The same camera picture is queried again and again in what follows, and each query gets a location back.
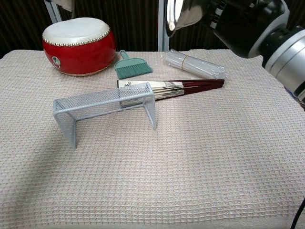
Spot beige waffle table cloth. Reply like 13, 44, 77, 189
0, 49, 305, 229

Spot bundle of clear plastic tubes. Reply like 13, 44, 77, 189
161, 49, 228, 81

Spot white metal mesh rack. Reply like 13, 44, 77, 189
52, 82, 158, 150

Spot red drum with white skin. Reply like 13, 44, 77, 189
42, 17, 117, 77

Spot small metal bowl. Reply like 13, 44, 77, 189
166, 0, 203, 38

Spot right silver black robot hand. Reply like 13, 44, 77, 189
201, 0, 290, 59

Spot folded paper fan maroon ribs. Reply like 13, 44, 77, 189
117, 79, 225, 101

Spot small teal hand brush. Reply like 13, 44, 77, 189
114, 50, 153, 80

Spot silver partition frame post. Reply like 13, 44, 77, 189
158, 0, 170, 52
44, 0, 63, 24

